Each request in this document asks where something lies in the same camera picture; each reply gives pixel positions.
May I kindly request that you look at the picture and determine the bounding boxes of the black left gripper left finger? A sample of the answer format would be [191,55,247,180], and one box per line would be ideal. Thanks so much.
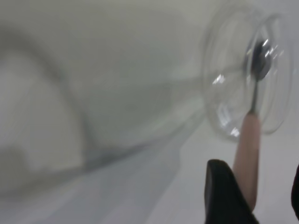
[202,159,259,224]

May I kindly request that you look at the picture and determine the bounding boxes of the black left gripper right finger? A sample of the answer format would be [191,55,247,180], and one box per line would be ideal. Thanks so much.
[290,163,299,212]

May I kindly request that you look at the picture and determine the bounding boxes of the pink handled metal spoon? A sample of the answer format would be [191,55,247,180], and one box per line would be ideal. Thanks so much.
[230,39,285,208]

